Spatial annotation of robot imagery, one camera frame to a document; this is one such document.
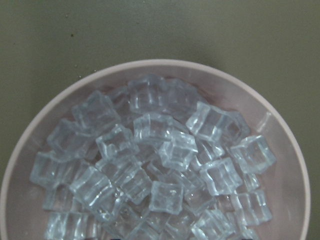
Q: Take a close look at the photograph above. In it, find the pile of clear ice cubes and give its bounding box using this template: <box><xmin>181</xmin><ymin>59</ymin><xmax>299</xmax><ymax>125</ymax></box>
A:
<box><xmin>30</xmin><ymin>74</ymin><xmax>276</xmax><ymax>240</ymax></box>

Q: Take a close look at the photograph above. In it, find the pink bowl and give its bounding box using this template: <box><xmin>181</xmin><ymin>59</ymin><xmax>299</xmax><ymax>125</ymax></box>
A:
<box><xmin>0</xmin><ymin>59</ymin><xmax>320</xmax><ymax>240</ymax></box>

